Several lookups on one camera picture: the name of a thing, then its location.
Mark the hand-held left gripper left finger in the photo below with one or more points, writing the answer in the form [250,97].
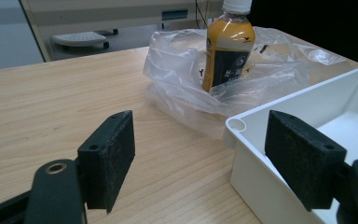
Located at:
[110,161]

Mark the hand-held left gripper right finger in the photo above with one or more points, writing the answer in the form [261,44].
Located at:
[301,161]

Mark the clear plastic bag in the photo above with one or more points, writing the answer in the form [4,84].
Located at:
[183,74]

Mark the yellow drink bottle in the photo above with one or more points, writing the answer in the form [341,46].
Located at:
[228,53]

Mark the white plastic box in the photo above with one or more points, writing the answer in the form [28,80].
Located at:
[292,199]

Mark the grey chair base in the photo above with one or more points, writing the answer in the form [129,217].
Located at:
[79,38]

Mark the beige cabinet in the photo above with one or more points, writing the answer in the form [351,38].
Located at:
[105,15]

